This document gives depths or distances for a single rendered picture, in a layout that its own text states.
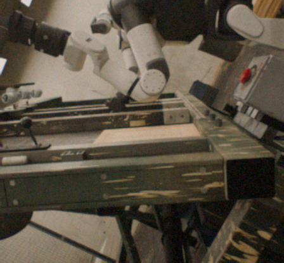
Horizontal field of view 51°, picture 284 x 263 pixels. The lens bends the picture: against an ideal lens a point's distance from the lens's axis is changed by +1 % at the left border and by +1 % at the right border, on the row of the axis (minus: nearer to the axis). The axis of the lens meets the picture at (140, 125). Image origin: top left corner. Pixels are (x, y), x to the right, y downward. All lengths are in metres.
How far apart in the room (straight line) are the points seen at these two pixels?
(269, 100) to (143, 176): 0.34
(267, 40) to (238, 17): 0.14
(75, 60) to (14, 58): 6.13
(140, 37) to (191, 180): 0.47
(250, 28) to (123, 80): 0.53
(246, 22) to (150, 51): 0.42
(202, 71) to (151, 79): 5.69
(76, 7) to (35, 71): 1.59
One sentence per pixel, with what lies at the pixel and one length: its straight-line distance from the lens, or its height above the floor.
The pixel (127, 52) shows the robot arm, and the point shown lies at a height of 1.33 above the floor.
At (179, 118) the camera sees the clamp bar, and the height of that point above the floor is 0.94.
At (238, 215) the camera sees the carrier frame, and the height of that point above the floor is 0.79.
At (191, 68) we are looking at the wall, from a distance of 6.54.
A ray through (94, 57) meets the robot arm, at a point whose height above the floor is 1.32.
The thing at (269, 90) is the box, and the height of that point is 0.89.
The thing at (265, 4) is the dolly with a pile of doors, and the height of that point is 0.28.
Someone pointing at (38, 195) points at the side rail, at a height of 1.27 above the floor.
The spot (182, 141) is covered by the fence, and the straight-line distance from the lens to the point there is 0.98.
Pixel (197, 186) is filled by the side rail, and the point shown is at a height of 0.93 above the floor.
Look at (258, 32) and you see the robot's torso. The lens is 1.22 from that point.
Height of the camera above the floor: 1.14
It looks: 2 degrees down
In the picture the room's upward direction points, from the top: 64 degrees counter-clockwise
